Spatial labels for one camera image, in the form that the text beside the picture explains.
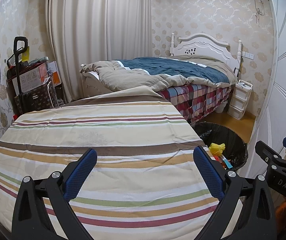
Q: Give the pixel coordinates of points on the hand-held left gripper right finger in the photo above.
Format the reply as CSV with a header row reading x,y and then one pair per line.
x,y
207,172

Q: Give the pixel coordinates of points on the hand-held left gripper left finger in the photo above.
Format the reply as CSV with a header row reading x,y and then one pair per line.
x,y
80,172

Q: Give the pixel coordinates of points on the yellow foam fruit net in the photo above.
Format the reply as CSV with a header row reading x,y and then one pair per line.
x,y
217,150

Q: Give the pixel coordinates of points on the black trash bin with bag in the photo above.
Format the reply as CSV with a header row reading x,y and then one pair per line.
x,y
232,140

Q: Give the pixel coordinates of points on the striped tablecloth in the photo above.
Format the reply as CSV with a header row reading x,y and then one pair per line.
x,y
103,135

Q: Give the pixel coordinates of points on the white plastic drawer unit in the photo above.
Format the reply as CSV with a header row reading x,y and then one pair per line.
x,y
239,100

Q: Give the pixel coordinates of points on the plaid bed sheet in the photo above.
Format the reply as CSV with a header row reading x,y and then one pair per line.
x,y
197,97

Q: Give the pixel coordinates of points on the white door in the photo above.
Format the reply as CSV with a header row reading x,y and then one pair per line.
x,y
275,67

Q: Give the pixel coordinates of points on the brown patterned bag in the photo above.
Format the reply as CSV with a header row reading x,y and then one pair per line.
x,y
38,97

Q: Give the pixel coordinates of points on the white bed footboard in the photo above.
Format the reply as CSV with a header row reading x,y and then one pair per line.
x,y
91,82

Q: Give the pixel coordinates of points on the white and orange box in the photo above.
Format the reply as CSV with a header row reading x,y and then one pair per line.
x,y
54,73

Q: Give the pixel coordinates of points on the cardboard box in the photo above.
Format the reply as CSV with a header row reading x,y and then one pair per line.
x,y
30,78

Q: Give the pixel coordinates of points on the bed with blue-beige quilt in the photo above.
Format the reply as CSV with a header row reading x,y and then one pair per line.
x,y
163,72

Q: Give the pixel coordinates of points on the white bed headboard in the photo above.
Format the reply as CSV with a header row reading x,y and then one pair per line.
x,y
202,46

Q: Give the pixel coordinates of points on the yellow tag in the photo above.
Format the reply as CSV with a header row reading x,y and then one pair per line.
x,y
26,53

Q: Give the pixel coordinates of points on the cream curtain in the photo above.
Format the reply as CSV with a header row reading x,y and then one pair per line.
x,y
98,35

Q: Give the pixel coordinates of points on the wall socket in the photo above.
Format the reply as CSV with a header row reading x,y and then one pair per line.
x,y
247,55

